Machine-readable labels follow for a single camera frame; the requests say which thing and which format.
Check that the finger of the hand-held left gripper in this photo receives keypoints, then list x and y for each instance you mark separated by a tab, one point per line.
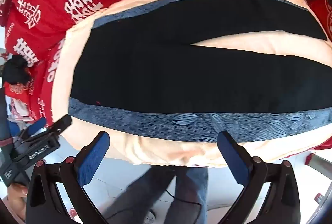
37	127
61	124

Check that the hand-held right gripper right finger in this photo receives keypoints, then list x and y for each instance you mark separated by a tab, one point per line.
233	159

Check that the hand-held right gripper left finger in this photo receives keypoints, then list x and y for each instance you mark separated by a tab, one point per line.
91	159

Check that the black pants blue side stripes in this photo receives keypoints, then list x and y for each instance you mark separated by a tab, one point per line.
166	71

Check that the person's left hand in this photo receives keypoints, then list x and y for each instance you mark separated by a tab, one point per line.
16	194

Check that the red white printed cloth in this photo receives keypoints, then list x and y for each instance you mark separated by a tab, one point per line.
18	103

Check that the black cloth bundle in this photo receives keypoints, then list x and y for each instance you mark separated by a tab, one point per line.
16	69

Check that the person's legs in jeans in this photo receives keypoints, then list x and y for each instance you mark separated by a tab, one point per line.
160	192

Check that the person's shoe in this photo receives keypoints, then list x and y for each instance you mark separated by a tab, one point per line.
150	216

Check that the cream blanket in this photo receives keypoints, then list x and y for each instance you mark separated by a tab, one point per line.
259	42

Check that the red floral cushion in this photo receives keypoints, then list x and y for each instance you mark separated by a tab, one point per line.
324	11

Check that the grey metal frame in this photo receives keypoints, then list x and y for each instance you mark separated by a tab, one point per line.
320	159

